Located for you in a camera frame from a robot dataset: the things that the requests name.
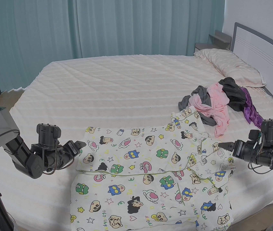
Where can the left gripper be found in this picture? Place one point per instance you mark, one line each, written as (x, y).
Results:
(63, 156)

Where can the grey bedside table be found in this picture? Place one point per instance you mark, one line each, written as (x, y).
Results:
(219, 36)

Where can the blue-green curtain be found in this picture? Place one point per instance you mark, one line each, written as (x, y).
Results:
(151, 20)
(30, 32)

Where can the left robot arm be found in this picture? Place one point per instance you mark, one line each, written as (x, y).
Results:
(23, 157)

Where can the cream pillow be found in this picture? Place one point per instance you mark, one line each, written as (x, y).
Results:
(227, 64)

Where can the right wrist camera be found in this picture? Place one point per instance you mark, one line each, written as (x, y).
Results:
(254, 135)

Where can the dark grey garment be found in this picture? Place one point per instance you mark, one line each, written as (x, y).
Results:
(232, 92)

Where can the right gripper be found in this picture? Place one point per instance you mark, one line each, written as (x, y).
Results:
(247, 151)

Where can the bed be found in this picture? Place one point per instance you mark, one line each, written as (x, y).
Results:
(114, 85)

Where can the white printed pyjama top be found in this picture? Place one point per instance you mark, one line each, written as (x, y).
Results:
(139, 177)

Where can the purple garment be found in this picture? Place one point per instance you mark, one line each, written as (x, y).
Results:
(250, 112)

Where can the pink garment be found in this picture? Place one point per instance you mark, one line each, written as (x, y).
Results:
(220, 114)

